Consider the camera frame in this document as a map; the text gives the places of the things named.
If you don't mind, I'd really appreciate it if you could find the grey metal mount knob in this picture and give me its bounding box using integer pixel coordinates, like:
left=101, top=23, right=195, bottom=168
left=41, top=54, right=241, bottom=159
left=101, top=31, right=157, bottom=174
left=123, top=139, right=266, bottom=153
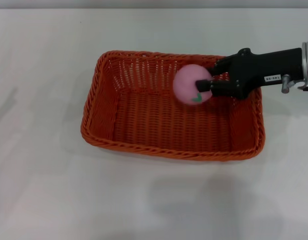
left=281, top=74, right=305, bottom=94

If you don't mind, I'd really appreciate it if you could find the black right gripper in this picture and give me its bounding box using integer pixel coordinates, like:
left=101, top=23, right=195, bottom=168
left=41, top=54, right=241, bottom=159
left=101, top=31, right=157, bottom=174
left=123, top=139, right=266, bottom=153
left=195, top=47, right=304, bottom=100

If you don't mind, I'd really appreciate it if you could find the pink peach toy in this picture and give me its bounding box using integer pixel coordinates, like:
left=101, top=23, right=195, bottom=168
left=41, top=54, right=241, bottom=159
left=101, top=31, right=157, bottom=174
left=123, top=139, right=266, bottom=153
left=172, top=63, right=213, bottom=105

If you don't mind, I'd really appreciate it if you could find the orange woven plastic basket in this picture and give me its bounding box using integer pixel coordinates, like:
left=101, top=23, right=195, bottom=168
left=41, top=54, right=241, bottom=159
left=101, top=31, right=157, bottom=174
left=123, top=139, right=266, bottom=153
left=80, top=50, right=266, bottom=164

